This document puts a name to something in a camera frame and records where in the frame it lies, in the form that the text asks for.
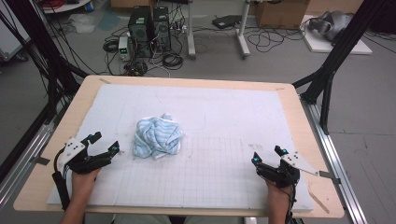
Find person's left hand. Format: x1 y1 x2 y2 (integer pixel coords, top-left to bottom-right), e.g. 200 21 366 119
70 168 101 202

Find clear plastic bag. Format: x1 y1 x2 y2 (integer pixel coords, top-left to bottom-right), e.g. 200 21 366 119
67 13 97 35

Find small black cable coil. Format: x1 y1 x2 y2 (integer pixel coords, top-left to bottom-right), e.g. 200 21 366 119
102 38 120 53

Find white panel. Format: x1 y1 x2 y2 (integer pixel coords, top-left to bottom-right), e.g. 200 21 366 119
0 8 33 62

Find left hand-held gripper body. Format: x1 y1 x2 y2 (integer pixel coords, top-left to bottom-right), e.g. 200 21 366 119
57 136 112 175

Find blue plastic sheet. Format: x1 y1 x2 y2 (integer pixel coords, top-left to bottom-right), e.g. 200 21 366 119
96 10 122 33

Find white floor board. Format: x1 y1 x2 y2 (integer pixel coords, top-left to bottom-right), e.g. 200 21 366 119
300 14 374 56

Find black tape strip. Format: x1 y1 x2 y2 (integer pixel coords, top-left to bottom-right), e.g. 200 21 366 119
29 155 51 167
318 170 342 185

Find large black computer tower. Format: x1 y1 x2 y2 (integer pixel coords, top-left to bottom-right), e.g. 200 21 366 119
127 5 154 59

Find round white table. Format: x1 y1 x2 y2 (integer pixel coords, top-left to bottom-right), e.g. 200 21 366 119
41 0 93 15

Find flat black device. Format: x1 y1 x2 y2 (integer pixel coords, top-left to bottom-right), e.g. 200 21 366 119
211 14 244 30

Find white desk frame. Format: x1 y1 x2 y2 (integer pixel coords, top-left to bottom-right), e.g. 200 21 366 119
186 0 252 61

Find slim black computer tower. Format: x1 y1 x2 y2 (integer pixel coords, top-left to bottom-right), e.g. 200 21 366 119
152 6 173 52

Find person's trousers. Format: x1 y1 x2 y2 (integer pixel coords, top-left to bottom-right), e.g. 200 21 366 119
112 214 245 224

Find white foam mat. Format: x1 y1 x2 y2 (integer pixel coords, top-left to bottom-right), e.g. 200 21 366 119
46 83 315 213

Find brown cardboard box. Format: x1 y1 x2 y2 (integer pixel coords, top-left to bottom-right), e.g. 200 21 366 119
255 0 311 30

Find large black cable coil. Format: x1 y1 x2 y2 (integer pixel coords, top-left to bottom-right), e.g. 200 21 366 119
161 51 185 71

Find aluminium rail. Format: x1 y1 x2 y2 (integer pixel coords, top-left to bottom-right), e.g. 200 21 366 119
300 95 370 224
0 102 68 213

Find blue striped towel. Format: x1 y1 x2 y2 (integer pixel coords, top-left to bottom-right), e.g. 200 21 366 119
133 112 186 161

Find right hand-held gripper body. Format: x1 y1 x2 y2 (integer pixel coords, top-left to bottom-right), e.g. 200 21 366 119
255 151 320 189

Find thin wooden strip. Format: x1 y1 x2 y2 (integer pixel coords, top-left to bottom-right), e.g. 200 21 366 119
307 189 332 215

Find black metal frame stand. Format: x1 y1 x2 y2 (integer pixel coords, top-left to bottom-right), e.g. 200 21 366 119
291 0 396 135
0 0 90 126

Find person's right hand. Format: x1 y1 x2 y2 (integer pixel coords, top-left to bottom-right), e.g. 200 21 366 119
265 179 293 215

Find grey helmet device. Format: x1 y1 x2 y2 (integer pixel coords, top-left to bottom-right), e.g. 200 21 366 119
307 9 355 43

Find loose black floor cables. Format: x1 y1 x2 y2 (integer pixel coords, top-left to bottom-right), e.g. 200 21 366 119
245 25 308 54

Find white power supply unit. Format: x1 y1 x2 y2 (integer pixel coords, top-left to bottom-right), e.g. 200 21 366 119
118 35 132 62

